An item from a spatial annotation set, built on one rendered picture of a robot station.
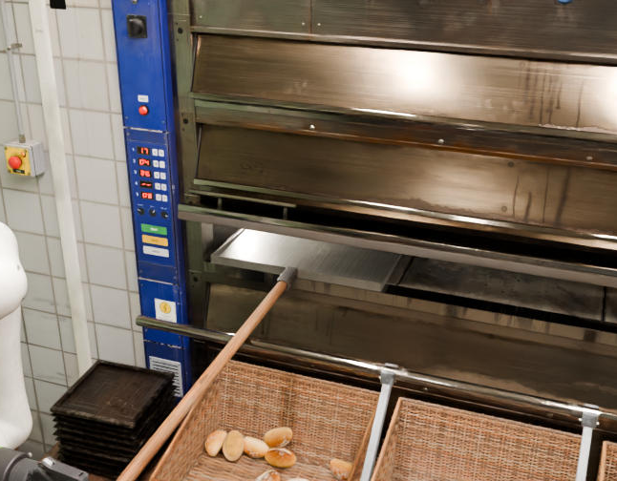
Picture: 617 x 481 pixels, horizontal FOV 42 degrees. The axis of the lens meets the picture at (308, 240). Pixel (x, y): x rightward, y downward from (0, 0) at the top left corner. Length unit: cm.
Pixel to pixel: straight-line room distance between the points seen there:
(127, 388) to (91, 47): 106
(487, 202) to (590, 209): 26
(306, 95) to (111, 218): 82
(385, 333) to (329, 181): 50
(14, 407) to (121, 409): 74
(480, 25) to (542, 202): 48
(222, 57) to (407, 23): 54
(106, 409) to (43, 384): 68
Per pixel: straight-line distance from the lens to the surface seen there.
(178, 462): 256
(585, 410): 201
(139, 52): 240
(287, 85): 224
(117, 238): 270
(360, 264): 252
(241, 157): 237
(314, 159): 229
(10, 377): 185
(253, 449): 265
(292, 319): 253
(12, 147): 272
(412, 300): 236
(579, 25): 207
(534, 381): 241
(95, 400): 264
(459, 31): 211
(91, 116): 259
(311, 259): 255
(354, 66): 219
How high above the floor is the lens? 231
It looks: 25 degrees down
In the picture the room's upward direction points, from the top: straight up
